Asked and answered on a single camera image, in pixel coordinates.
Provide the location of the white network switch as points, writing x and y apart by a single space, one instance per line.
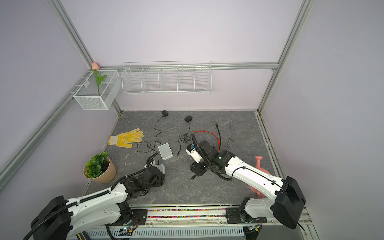
161 168
165 151

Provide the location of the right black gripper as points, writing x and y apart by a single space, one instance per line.
196 168

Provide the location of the small white mesh basket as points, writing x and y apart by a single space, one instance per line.
87 94

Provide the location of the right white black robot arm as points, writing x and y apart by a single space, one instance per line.
283 198

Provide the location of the yellow work glove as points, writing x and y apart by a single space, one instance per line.
127 139

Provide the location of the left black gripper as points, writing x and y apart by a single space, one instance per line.
160 180

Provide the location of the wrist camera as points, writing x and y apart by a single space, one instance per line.
150 161
191 151

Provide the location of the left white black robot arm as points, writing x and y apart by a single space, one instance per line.
61 219

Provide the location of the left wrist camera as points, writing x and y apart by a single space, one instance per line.
150 161

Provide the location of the green potted plant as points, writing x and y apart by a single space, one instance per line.
100 169

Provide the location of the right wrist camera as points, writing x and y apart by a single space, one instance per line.
191 151

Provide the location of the artificial pink tulip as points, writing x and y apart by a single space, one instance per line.
99 79

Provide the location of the long white wire basket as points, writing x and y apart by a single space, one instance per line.
167 77

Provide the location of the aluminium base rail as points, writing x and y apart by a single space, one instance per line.
195 223

